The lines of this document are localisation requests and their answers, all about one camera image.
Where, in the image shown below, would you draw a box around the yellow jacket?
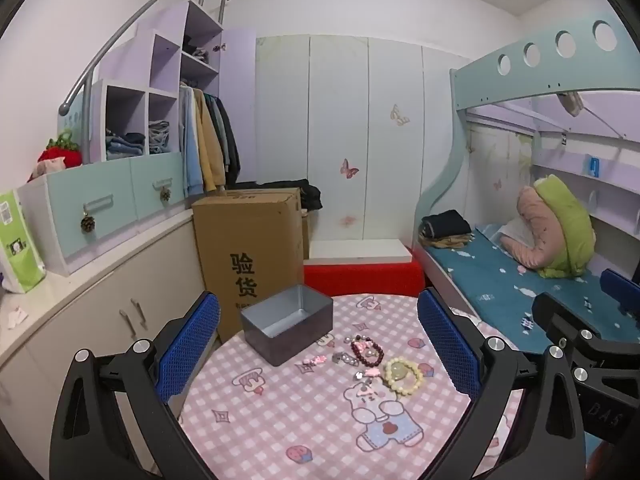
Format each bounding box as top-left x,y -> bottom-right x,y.
192,89 -> 226,192

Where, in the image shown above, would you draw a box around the grey metal tin box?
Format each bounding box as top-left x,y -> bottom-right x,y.
240,284 -> 334,367

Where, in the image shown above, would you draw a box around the large cardboard box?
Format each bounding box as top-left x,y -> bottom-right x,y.
191,189 -> 305,343

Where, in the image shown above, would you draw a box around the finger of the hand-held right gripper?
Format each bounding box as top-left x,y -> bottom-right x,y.
531,293 -> 640,386
600,268 -> 640,317

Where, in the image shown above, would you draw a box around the purple stair shelf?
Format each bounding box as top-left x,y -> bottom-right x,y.
90,0 -> 257,196

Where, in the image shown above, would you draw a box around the white wardrobe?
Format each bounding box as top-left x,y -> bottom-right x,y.
255,35 -> 471,243

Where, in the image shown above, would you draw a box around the beige cabinet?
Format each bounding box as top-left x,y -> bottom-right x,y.
0,207 -> 221,480

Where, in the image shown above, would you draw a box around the folded blue jeans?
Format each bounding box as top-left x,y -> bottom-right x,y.
148,120 -> 172,153
106,130 -> 146,161

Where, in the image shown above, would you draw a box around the pink plush toy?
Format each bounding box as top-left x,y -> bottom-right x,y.
30,157 -> 67,182

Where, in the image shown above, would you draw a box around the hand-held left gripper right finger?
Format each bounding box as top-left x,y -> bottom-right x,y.
416,287 -> 586,480

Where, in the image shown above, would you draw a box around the teal drawer unit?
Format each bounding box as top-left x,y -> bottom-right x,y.
17,152 -> 188,277

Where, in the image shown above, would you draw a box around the blue patterned bedsheet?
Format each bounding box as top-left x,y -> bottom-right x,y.
425,225 -> 640,356

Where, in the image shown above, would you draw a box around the light blue shirt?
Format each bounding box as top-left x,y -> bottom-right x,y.
179,86 -> 203,196

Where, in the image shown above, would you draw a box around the pink checked tablecloth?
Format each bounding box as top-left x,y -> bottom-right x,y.
178,294 -> 526,480

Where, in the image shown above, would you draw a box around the dark red bead bracelet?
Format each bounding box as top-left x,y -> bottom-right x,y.
351,339 -> 386,367

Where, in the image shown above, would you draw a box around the black clothes pile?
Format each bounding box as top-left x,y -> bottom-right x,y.
260,179 -> 323,213

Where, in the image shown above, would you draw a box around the teal bunk bed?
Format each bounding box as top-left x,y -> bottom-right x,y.
412,15 -> 640,361

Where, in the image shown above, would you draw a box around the red strawberry plush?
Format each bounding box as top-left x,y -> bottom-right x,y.
37,130 -> 83,168

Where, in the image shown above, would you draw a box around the grey metal handrail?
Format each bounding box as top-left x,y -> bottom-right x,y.
59,0 -> 231,116

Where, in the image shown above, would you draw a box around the pink and green plush pillow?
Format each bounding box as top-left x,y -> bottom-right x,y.
500,175 -> 597,279

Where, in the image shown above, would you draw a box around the dark hanging jackets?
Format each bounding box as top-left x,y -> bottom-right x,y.
205,92 -> 242,183

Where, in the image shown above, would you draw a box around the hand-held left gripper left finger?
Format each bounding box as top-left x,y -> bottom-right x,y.
49,290 -> 222,480

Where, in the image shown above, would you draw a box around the green paper package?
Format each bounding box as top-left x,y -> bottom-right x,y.
0,190 -> 47,295

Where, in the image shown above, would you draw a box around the folded dark clothes on shelf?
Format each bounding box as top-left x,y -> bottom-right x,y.
182,35 -> 211,64

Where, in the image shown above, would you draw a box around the cream bead bracelet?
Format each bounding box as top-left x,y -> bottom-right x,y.
383,356 -> 425,396

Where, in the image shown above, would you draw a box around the white pillow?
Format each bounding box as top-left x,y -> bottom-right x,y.
500,220 -> 526,251

